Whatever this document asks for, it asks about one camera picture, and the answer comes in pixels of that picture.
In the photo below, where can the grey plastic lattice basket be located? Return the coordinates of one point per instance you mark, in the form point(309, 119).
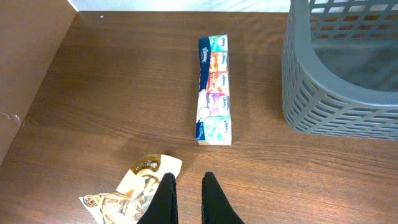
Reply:
point(339, 68)

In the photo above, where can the colourful tissue pack strip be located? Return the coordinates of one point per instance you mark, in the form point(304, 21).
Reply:
point(213, 122)

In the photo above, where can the beige snack bag left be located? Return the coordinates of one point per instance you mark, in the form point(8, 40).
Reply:
point(134, 193)

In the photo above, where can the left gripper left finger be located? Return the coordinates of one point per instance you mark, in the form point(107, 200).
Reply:
point(163, 208)

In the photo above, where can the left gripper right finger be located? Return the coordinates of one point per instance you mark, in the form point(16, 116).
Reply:
point(215, 207)

